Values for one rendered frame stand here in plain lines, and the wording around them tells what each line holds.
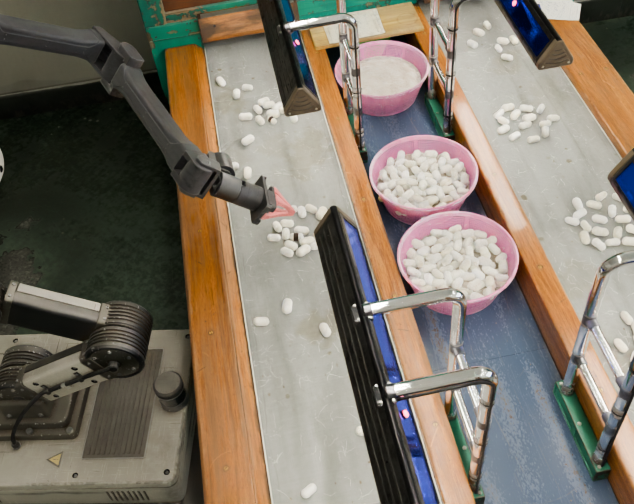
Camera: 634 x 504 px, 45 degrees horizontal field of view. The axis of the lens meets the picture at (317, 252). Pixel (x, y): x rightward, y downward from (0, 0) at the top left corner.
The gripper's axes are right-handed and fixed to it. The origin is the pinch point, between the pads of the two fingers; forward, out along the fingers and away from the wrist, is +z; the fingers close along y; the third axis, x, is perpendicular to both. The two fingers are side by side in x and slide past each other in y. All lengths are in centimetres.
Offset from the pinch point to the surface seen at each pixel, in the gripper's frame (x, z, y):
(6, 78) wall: 115, -44, 172
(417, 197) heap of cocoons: -13.6, 29.1, 5.6
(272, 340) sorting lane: 13.0, -0.8, -27.8
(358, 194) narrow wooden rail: -6.2, 17.1, 8.1
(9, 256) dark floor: 130, -28, 86
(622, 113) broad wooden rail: -52, 72, 20
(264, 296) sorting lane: 13.0, -1.2, -15.6
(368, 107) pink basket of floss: -9, 28, 47
